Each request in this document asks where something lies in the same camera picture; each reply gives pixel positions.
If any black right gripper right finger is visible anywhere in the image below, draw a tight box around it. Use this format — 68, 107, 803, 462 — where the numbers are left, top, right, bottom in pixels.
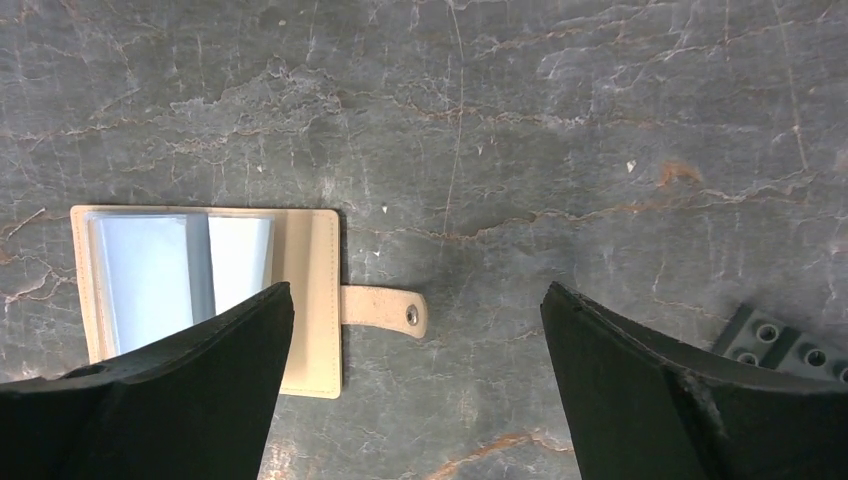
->
541, 283, 847, 479

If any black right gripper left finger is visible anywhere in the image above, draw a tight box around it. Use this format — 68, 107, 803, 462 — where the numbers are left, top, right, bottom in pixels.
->
1, 282, 295, 479

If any beige leather card holder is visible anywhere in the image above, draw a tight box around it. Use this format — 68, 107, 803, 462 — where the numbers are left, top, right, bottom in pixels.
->
70, 205, 428, 399

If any dark grey studded baseplate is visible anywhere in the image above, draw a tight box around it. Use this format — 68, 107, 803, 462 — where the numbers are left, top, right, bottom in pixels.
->
711, 304, 847, 384

